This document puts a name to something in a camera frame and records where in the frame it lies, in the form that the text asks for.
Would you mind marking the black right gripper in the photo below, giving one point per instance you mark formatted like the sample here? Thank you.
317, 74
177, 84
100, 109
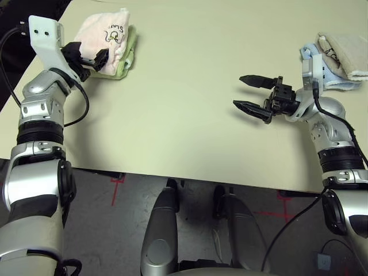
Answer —
280, 99

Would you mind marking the green folded towel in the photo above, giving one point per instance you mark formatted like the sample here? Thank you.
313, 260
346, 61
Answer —
128, 54

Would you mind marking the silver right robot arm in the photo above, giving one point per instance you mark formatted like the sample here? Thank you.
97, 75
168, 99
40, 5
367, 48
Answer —
336, 161

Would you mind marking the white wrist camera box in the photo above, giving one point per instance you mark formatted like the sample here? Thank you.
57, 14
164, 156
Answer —
46, 43
313, 72

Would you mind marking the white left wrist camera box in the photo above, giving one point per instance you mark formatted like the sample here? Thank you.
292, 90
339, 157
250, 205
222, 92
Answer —
46, 43

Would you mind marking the pink towel with embroidery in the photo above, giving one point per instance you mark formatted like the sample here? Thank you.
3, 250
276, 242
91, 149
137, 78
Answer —
106, 43

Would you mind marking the black table frame bar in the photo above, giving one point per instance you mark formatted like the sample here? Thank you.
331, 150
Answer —
299, 194
109, 173

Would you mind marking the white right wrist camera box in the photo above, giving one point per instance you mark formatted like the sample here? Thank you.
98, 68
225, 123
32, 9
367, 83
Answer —
313, 72

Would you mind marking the beige folded towel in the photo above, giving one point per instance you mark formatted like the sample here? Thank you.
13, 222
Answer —
345, 54

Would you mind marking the light blue folded towel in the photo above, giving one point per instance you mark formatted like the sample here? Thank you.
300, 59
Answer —
333, 77

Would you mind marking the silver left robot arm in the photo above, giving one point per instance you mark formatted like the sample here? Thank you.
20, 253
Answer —
34, 172

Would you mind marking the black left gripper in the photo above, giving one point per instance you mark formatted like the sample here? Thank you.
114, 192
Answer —
77, 63

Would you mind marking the beige robot waist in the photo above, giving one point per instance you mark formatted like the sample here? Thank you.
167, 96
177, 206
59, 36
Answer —
218, 273

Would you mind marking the small grey floor box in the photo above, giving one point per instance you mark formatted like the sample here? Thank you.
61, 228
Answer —
323, 260

